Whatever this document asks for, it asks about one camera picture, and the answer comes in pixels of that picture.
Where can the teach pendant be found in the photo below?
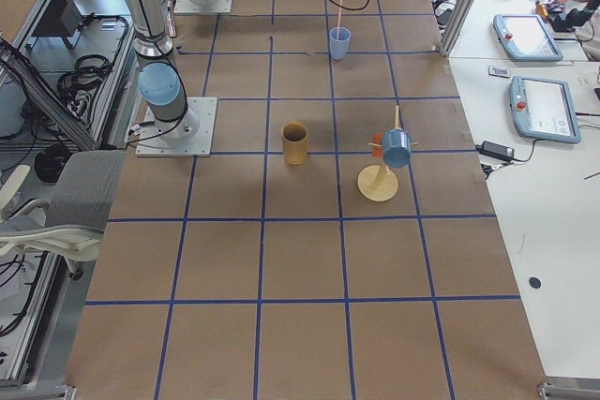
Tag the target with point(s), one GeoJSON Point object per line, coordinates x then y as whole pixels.
{"type": "Point", "coordinates": [525, 38]}
{"type": "Point", "coordinates": [543, 109]}

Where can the wooden cup tree stand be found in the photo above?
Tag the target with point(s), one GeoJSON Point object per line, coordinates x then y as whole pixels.
{"type": "Point", "coordinates": [378, 182]}

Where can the grey office chair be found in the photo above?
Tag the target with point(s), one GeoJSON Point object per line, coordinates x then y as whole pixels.
{"type": "Point", "coordinates": [71, 224]}

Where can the orange cup on stand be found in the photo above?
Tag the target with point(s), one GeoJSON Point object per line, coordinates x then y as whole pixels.
{"type": "Point", "coordinates": [377, 151]}

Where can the teach pendant far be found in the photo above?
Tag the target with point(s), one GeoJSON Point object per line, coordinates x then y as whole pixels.
{"type": "Point", "coordinates": [525, 38]}

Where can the bamboo chopstick holder cup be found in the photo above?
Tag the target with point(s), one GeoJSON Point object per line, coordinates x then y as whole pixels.
{"type": "Point", "coordinates": [295, 142]}

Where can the pink chopstick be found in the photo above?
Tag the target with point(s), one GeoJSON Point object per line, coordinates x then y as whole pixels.
{"type": "Point", "coordinates": [339, 16]}

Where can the teach pendant near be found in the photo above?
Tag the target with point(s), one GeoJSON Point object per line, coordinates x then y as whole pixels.
{"type": "Point", "coordinates": [543, 109]}

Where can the black power adapter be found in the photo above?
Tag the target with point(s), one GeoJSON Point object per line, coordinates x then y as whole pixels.
{"type": "Point", "coordinates": [496, 151]}

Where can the light blue plastic cup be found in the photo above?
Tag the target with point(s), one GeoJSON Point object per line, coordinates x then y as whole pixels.
{"type": "Point", "coordinates": [339, 42]}

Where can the blue cup on stand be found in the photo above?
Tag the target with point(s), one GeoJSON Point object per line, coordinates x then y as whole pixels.
{"type": "Point", "coordinates": [396, 148]}

